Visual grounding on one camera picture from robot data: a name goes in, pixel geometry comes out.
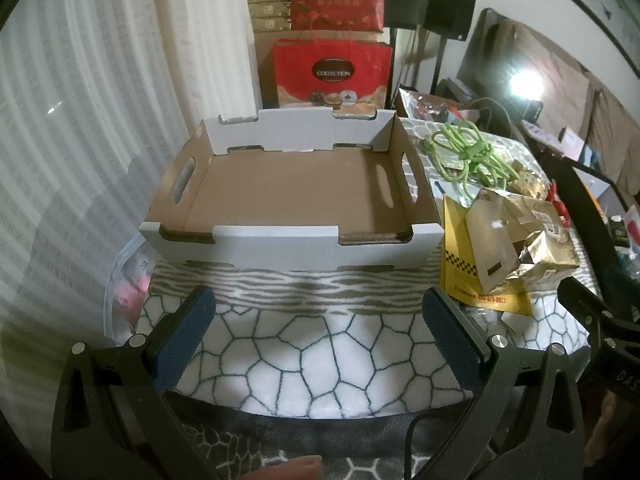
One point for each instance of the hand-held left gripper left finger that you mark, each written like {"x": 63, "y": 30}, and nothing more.
{"x": 185, "y": 330}

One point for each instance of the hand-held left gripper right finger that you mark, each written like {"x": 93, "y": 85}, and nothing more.
{"x": 450, "y": 335}

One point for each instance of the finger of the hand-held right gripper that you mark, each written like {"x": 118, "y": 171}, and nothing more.
{"x": 585, "y": 307}

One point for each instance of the yellow envelope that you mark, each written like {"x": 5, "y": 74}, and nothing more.
{"x": 457, "y": 270}

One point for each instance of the gold paper bag with window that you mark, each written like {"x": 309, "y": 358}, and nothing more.
{"x": 487, "y": 240}

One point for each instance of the white cardboard tray box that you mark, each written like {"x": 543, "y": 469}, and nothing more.
{"x": 280, "y": 190}

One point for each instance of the person's right forearm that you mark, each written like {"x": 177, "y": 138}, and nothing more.
{"x": 607, "y": 425}

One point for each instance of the clear plastic zip bag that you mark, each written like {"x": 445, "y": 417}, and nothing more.
{"x": 130, "y": 290}

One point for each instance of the black metal stand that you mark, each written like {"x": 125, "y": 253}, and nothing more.
{"x": 582, "y": 210}

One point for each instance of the red ribbon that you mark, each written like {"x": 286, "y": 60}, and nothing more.
{"x": 557, "y": 205}

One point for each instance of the grey white patterned blanket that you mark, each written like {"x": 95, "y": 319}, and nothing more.
{"x": 320, "y": 360}

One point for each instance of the small gold ornament box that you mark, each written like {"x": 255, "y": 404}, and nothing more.
{"x": 527, "y": 177}

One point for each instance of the person's leg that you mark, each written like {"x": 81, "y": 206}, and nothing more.
{"x": 287, "y": 469}

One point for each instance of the brown cloth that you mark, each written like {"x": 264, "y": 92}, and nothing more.
{"x": 575, "y": 95}

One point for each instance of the white curtain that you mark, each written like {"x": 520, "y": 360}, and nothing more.
{"x": 75, "y": 135}

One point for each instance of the bright lamp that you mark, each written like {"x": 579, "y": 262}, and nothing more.
{"x": 527, "y": 85}

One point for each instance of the clear bag of small goods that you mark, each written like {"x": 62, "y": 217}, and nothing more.
{"x": 422, "y": 105}

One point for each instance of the red gift bag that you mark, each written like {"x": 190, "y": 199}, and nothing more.
{"x": 332, "y": 75}

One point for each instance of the black speaker on stand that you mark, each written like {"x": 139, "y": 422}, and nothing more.
{"x": 402, "y": 0}
{"x": 450, "y": 10}

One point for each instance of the red gift box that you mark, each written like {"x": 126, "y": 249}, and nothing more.
{"x": 335, "y": 0}

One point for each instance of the black framed wall picture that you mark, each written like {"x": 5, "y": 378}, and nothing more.
{"x": 600, "y": 5}

